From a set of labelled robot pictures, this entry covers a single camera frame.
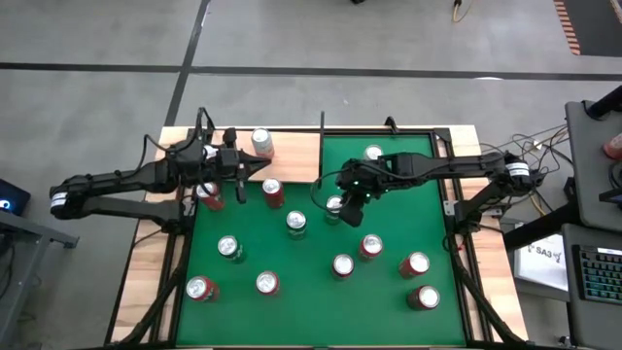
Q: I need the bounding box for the white paper sign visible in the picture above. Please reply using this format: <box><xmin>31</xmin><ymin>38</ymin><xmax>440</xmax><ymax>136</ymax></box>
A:
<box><xmin>513</xmin><ymin>234</ymin><xmax>570</xmax><ymax>293</ymax></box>

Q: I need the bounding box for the gray metal stand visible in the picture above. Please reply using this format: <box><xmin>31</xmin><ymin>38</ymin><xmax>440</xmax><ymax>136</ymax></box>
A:
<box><xmin>0</xmin><ymin>209</ymin><xmax>80</xmax><ymax>349</ymax></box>

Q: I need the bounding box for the wooden shelf board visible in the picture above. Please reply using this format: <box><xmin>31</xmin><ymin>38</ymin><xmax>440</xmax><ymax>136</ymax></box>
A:
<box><xmin>162</xmin><ymin>128</ymin><xmax>322</xmax><ymax>185</ymax></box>

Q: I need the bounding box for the backlit computer keyboard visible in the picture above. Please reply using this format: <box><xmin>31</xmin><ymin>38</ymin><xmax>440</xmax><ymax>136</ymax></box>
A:
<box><xmin>571</xmin><ymin>244</ymin><xmax>622</xmax><ymax>306</ymax></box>

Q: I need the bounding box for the black striped-edge floor mat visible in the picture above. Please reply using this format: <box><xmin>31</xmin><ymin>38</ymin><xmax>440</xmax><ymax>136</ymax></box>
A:
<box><xmin>553</xmin><ymin>0</ymin><xmax>622</xmax><ymax>57</ymax></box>

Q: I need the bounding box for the yellow extension cable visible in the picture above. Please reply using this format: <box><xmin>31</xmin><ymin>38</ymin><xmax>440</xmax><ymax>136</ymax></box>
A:
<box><xmin>450</xmin><ymin>0</ymin><xmax>473</xmax><ymax>24</ymax></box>

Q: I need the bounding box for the black pole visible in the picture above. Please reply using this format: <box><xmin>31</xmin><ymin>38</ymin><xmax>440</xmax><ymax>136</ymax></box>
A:
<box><xmin>584</xmin><ymin>85</ymin><xmax>622</xmax><ymax>122</ymax></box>

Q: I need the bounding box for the green table mat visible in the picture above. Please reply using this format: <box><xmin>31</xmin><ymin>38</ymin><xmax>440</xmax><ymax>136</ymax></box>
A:
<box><xmin>175</xmin><ymin>134</ymin><xmax>467</xmax><ymax>347</ymax></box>

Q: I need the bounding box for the gray desk top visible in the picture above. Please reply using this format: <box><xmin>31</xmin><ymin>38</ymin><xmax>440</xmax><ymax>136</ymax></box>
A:
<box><xmin>565</xmin><ymin>99</ymin><xmax>622</xmax><ymax>233</ymax></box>
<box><xmin>562</xmin><ymin>223</ymin><xmax>622</xmax><ymax>350</ymax></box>

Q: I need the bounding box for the red soda can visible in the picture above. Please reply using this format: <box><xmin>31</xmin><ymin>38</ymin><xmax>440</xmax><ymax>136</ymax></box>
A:
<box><xmin>185</xmin><ymin>275</ymin><xmax>221</xmax><ymax>303</ymax></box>
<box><xmin>195</xmin><ymin>181</ymin><xmax>226</xmax><ymax>213</ymax></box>
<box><xmin>397</xmin><ymin>251</ymin><xmax>432</xmax><ymax>280</ymax></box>
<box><xmin>406</xmin><ymin>284</ymin><xmax>442</xmax><ymax>312</ymax></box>

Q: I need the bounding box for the black device blue light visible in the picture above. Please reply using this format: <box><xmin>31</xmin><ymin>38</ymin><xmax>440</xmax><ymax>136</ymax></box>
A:
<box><xmin>0</xmin><ymin>178</ymin><xmax>31</xmax><ymax>218</ymax></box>

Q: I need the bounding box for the black desk beam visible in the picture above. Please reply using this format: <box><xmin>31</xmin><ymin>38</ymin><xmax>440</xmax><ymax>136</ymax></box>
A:
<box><xmin>502</xmin><ymin>201</ymin><xmax>584</xmax><ymax>250</ymax></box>

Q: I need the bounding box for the black table frame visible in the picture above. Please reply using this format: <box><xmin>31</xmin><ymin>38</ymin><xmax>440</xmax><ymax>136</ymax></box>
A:
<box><xmin>104</xmin><ymin>126</ymin><xmax>529</xmax><ymax>350</ymax></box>

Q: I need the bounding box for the red Coca-Cola can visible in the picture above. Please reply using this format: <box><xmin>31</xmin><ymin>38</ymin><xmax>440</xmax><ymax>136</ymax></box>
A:
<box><xmin>261</xmin><ymin>177</ymin><xmax>287</xmax><ymax>210</ymax></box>

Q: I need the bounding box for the green Sprite can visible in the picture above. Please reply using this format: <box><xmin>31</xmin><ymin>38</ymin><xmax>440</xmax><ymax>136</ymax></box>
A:
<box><xmin>324</xmin><ymin>193</ymin><xmax>344</xmax><ymax>227</ymax></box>
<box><xmin>217</xmin><ymin>234</ymin><xmax>248</xmax><ymax>265</ymax></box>
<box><xmin>285</xmin><ymin>209</ymin><xmax>309</xmax><ymax>241</ymax></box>

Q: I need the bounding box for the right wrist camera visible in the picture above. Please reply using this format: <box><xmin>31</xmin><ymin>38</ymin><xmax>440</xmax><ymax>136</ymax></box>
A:
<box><xmin>338</xmin><ymin>192</ymin><xmax>364</xmax><ymax>228</ymax></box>

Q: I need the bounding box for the red Star Wars cola can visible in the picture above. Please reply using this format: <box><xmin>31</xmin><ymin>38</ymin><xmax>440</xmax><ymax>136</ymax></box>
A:
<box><xmin>331</xmin><ymin>253</ymin><xmax>356</xmax><ymax>281</ymax></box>

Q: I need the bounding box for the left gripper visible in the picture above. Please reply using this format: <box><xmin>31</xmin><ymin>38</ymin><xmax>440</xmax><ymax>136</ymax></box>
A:
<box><xmin>216</xmin><ymin>127</ymin><xmax>272</xmax><ymax>182</ymax></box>

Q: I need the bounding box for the white red Spindrift can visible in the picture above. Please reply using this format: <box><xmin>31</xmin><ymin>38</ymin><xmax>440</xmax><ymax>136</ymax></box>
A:
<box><xmin>250</xmin><ymin>126</ymin><xmax>276</xmax><ymax>160</ymax></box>

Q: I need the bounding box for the red object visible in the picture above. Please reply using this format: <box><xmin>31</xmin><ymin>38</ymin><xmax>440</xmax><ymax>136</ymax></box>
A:
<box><xmin>603</xmin><ymin>133</ymin><xmax>622</xmax><ymax>161</ymax></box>

